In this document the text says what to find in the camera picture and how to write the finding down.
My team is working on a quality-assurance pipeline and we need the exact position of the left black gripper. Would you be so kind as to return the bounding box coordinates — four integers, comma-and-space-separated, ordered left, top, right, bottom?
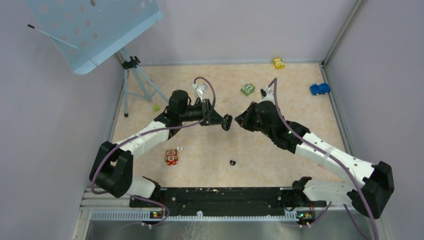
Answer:
179, 98, 227, 126

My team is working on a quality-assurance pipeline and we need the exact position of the black earbud charging case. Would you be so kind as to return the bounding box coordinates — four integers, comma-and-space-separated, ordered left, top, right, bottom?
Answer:
221, 114, 233, 132

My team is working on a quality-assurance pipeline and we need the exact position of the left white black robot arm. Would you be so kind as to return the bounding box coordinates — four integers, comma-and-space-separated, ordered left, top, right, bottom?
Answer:
89, 90, 233, 207

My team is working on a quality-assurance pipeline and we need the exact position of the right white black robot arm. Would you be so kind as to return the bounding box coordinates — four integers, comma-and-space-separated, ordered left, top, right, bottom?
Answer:
235, 100, 395, 219

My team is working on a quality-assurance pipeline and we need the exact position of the green owl toy block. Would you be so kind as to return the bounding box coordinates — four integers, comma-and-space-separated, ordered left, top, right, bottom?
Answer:
240, 83, 256, 97

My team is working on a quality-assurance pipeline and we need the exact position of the red owl toy block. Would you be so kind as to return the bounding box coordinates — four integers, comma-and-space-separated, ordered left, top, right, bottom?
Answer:
165, 149, 179, 166

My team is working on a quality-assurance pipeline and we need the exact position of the blue toy car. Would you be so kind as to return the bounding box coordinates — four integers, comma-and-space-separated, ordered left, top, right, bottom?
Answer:
309, 82, 331, 96

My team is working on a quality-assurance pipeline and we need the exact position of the light blue tripod stand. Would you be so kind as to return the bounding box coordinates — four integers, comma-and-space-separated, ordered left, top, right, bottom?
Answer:
116, 46, 169, 118

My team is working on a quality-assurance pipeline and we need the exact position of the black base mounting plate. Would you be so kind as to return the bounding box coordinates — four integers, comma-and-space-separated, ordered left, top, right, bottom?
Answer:
129, 186, 327, 219

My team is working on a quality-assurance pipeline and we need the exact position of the light blue perforated board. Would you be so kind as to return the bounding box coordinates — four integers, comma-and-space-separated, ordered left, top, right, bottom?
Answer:
25, 0, 164, 75

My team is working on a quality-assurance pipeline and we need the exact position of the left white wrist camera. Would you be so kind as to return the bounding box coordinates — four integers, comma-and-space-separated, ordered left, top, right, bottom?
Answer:
192, 83, 209, 101

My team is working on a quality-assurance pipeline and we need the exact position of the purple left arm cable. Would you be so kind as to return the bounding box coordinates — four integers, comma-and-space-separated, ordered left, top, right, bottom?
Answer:
90, 76, 217, 196

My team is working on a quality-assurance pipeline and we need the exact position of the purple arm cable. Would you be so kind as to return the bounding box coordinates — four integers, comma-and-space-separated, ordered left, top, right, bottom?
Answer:
266, 78, 380, 240
90, 76, 217, 196

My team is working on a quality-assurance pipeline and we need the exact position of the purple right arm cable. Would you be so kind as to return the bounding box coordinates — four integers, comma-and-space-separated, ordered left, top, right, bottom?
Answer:
266, 78, 380, 240

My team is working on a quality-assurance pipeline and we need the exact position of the aluminium frame rail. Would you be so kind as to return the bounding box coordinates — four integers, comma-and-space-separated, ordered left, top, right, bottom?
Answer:
71, 188, 382, 240

